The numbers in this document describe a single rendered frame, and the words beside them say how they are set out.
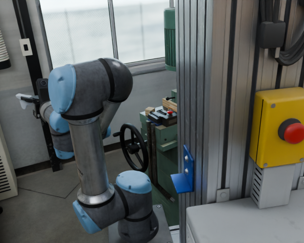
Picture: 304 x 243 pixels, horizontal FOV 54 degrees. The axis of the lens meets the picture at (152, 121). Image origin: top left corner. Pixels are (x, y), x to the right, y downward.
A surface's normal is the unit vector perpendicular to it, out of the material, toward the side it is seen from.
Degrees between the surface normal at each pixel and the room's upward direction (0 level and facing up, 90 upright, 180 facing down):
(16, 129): 90
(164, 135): 90
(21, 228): 0
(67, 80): 54
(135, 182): 7
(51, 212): 0
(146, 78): 90
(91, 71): 45
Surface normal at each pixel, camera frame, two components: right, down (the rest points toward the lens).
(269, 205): 0.17, 0.42
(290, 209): -0.05, -0.90
